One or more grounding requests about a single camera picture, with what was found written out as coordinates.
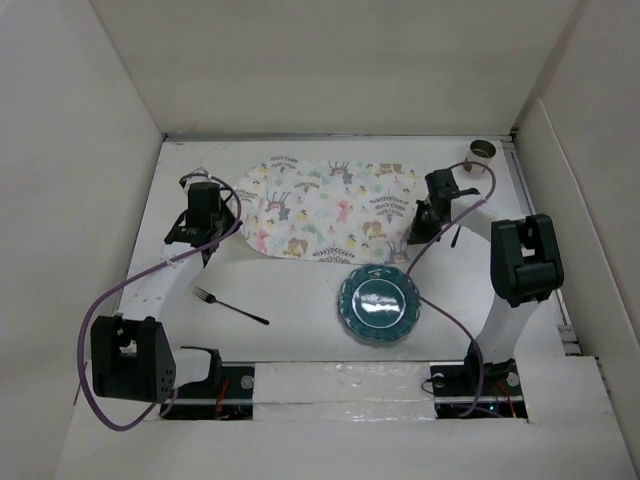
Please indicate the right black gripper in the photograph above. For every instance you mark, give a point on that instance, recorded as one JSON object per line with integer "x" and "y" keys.
{"x": 420, "y": 234}

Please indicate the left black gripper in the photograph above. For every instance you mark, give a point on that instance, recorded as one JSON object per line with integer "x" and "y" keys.
{"x": 224, "y": 207}

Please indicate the patterned white cloth napkin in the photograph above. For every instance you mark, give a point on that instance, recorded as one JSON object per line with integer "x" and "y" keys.
{"x": 335, "y": 212}

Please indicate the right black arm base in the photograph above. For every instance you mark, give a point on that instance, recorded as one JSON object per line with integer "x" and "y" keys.
{"x": 459, "y": 395}

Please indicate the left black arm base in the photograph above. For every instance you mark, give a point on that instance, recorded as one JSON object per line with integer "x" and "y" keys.
{"x": 230, "y": 398}

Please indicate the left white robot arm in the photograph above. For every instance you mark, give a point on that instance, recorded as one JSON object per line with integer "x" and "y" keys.
{"x": 132, "y": 358}

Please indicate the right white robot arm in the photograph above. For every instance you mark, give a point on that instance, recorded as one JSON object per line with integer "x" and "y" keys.
{"x": 525, "y": 261}

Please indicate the black spoon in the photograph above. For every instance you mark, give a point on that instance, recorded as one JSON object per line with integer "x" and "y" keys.
{"x": 455, "y": 237}

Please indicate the black fork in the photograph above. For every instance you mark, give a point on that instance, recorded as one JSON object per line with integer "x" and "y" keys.
{"x": 211, "y": 299}

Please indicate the brown paper cup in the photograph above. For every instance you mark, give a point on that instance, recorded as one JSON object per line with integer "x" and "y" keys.
{"x": 479, "y": 155}

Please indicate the teal scalloped plate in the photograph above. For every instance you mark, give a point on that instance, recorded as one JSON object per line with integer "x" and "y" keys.
{"x": 379, "y": 303}

